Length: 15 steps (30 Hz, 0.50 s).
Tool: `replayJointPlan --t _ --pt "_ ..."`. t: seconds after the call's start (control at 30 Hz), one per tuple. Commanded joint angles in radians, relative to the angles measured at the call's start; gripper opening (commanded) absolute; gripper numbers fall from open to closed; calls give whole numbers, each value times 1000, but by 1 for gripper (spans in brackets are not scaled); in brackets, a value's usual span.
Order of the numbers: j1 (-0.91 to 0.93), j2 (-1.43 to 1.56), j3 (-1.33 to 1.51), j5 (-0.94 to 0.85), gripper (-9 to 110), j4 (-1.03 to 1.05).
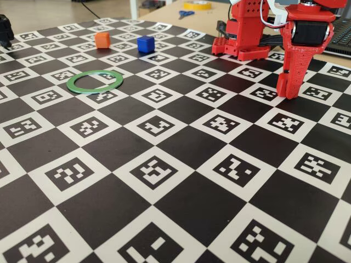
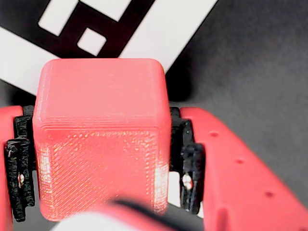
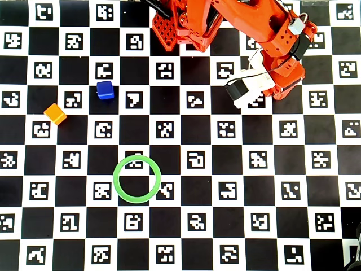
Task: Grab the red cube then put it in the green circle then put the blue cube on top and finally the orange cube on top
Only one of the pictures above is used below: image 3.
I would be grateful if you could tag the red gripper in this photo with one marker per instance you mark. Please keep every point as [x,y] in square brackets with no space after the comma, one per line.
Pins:
[277,93]

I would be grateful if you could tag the blue cube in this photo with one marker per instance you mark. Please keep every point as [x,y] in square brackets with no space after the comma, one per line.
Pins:
[105,90]

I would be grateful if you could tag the orange cube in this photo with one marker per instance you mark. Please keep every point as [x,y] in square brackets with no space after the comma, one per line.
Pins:
[55,114]

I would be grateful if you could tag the red robot arm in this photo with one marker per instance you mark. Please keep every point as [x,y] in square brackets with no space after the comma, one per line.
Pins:
[253,19]

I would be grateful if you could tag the black white marker mat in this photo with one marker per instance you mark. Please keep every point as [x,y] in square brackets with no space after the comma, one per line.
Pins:
[225,169]

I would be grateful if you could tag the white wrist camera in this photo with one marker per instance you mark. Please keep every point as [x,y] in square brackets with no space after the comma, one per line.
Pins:
[253,87]

